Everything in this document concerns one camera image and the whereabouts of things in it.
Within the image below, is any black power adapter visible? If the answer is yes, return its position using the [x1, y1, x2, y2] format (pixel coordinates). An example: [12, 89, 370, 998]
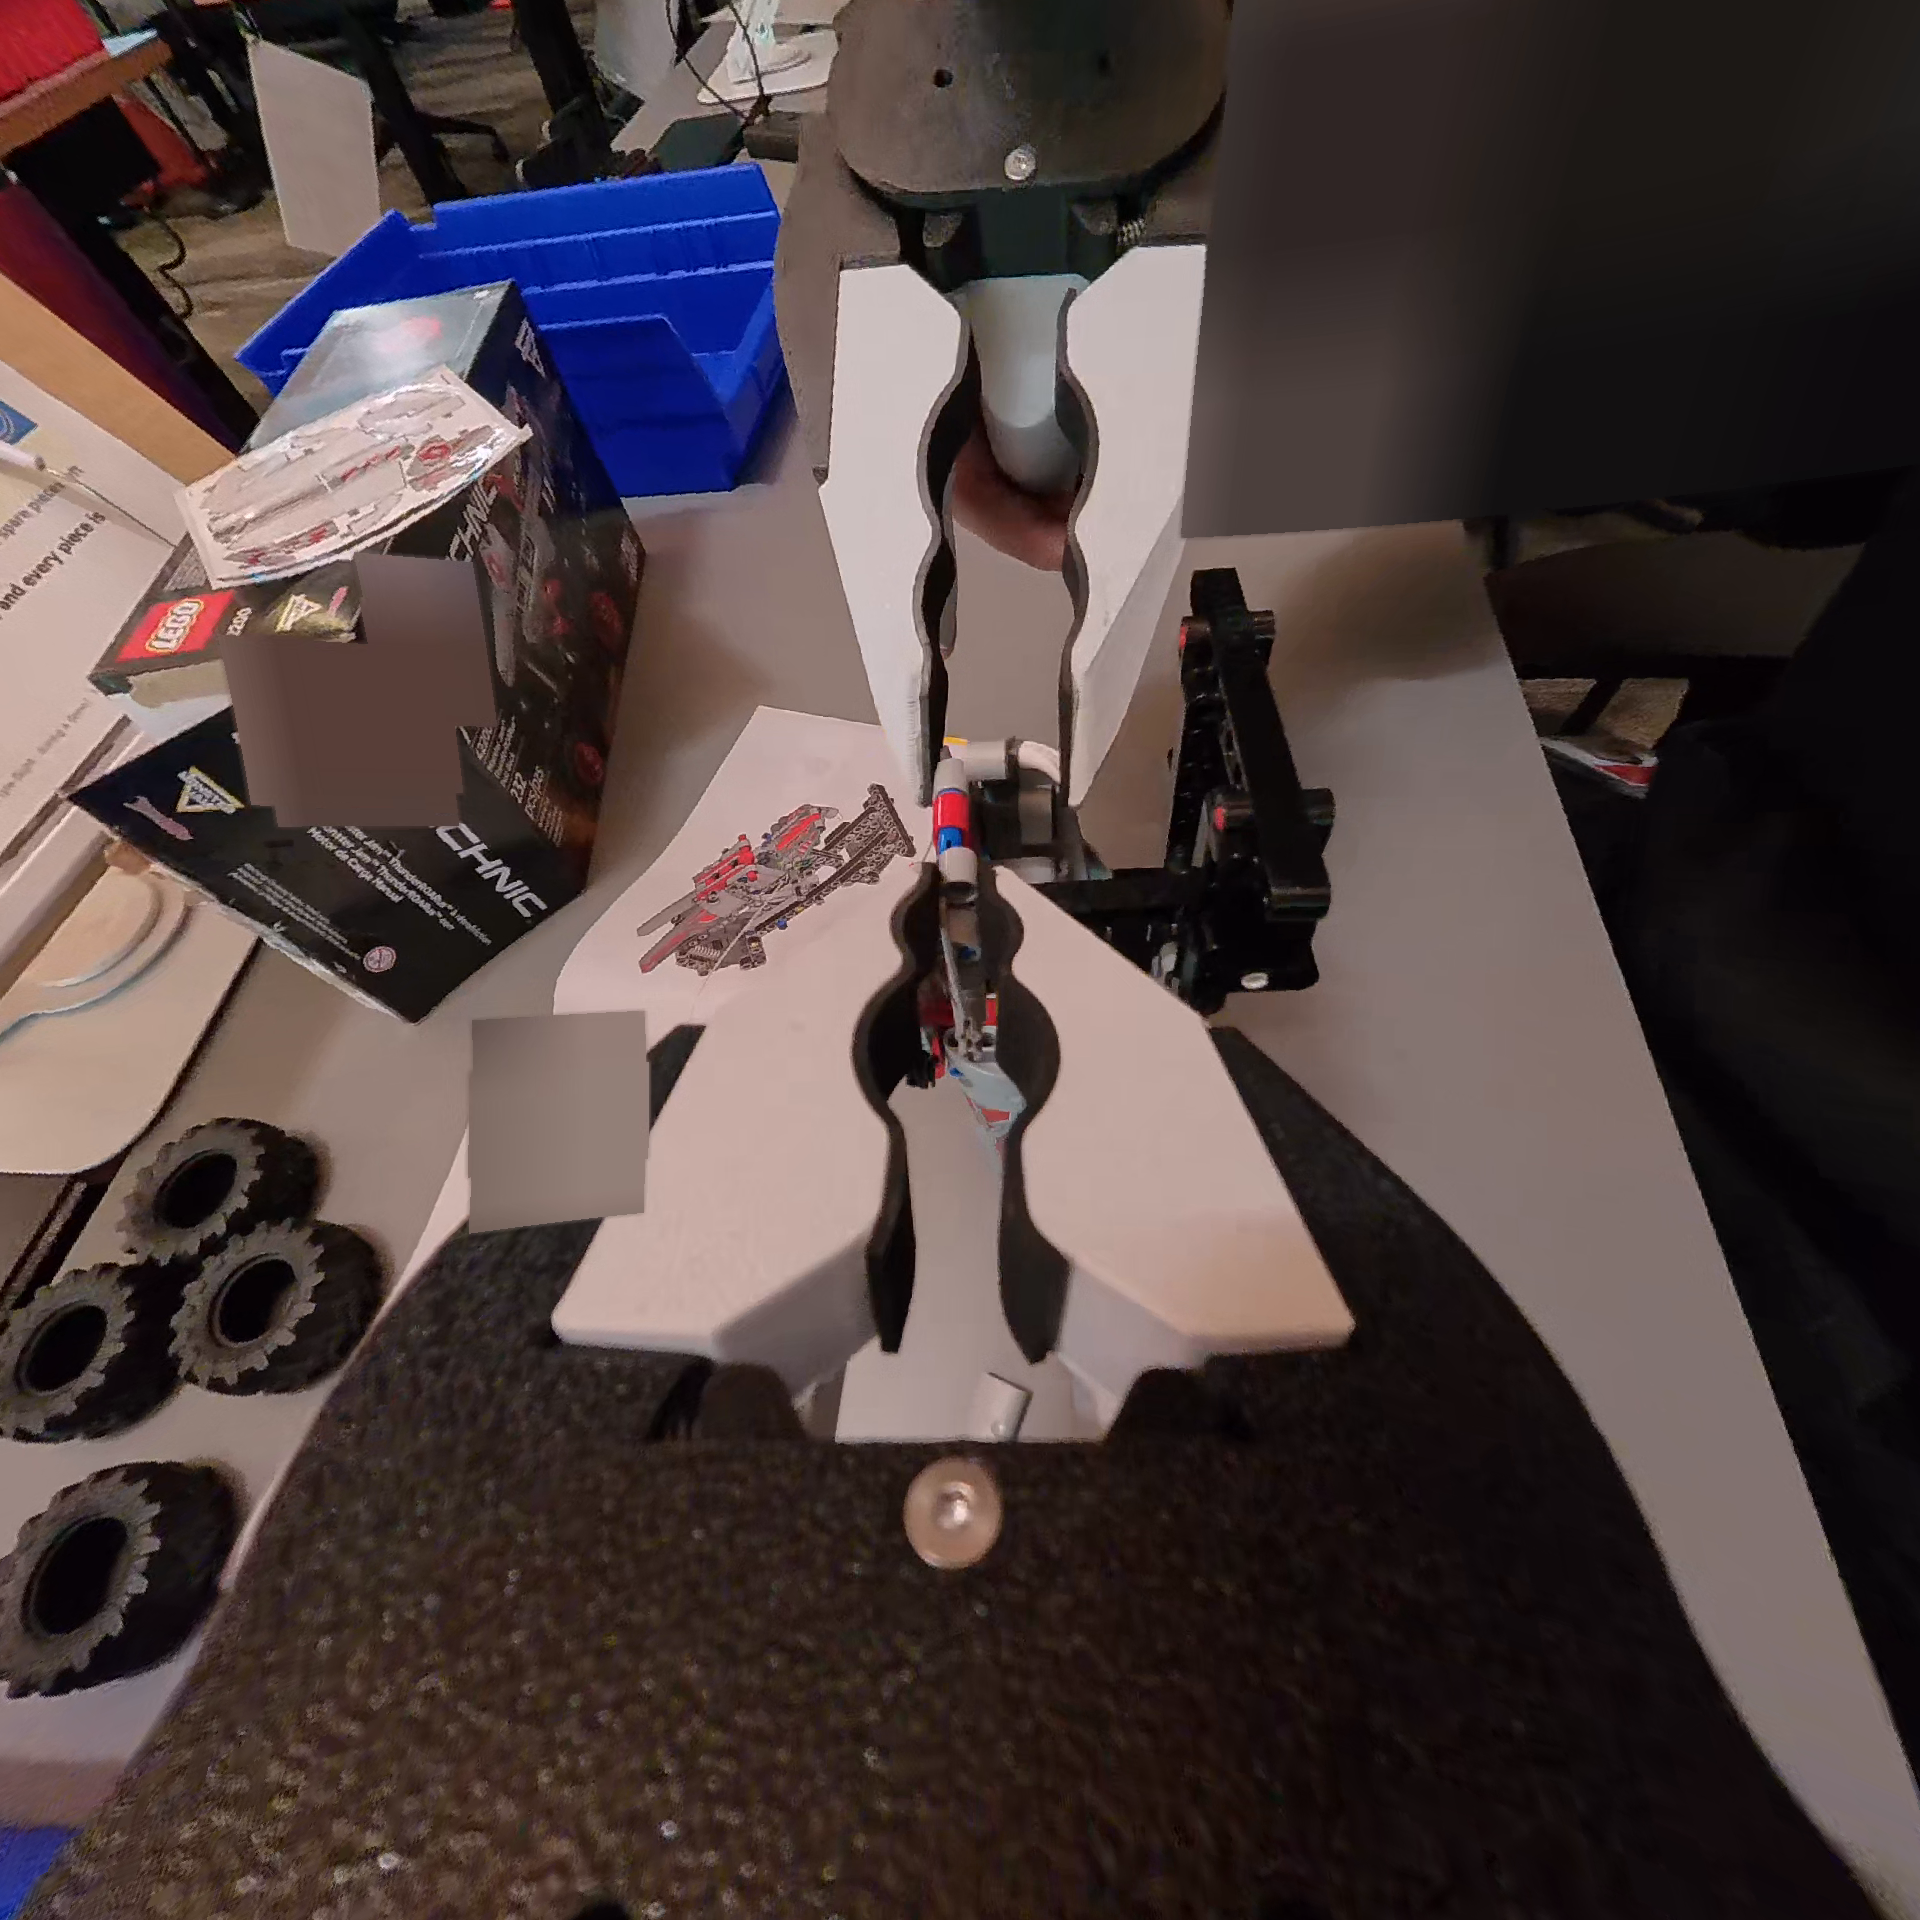
[656, 113, 798, 170]

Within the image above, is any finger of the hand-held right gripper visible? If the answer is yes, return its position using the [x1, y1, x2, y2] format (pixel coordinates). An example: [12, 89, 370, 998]
[823, 267, 983, 803]
[1057, 244, 1209, 798]

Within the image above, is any white standing card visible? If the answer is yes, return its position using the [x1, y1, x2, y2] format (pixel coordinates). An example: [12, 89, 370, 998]
[247, 36, 385, 261]

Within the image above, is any black toy brick chassis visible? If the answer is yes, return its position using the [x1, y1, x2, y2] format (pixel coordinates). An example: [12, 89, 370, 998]
[1036, 566, 1338, 1009]

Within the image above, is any sticker sheet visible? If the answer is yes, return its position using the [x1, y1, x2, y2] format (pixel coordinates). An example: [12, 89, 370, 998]
[172, 364, 530, 589]

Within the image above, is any person's right hand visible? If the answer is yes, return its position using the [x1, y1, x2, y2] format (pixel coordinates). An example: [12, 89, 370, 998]
[961, 449, 1087, 572]

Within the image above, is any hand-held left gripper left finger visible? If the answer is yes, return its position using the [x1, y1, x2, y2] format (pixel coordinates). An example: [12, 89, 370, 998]
[552, 877, 921, 1443]

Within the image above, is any wooden top desk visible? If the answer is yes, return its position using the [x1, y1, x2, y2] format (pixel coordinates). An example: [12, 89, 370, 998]
[0, 30, 175, 159]

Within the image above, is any white printed leaflet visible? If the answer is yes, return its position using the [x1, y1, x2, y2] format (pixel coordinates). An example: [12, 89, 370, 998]
[0, 359, 243, 902]

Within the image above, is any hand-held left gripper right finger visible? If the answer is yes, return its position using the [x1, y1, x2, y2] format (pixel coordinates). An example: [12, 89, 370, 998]
[991, 874, 1355, 1443]

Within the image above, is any open instruction booklet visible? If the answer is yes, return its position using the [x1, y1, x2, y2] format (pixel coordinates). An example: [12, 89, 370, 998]
[556, 705, 923, 1038]

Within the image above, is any white card sheet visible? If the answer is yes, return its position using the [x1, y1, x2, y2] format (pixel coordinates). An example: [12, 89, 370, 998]
[0, 862, 265, 1179]

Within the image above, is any person's dark-clothed body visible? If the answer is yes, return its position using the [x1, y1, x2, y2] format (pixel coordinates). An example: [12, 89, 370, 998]
[1499, 526, 1920, 1653]

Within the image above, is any black toy tyre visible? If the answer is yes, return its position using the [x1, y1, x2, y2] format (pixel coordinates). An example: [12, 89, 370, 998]
[0, 1462, 243, 1695]
[120, 1117, 326, 1262]
[172, 1218, 385, 1390]
[0, 1265, 175, 1444]

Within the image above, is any black toy set box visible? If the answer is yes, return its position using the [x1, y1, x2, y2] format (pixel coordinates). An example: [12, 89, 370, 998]
[67, 276, 648, 1023]

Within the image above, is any brown cardboard sheet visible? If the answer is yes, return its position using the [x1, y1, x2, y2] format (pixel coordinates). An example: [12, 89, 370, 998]
[0, 269, 240, 483]

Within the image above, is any grey desk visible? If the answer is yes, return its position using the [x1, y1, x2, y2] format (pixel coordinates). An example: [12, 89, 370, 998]
[0, 450, 1920, 1920]

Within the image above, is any blue plastic parts bin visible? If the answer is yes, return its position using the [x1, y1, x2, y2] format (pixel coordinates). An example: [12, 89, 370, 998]
[235, 162, 788, 495]

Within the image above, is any grey toy brick model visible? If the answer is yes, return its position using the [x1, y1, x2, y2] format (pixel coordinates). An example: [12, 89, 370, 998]
[900, 732, 1082, 1157]

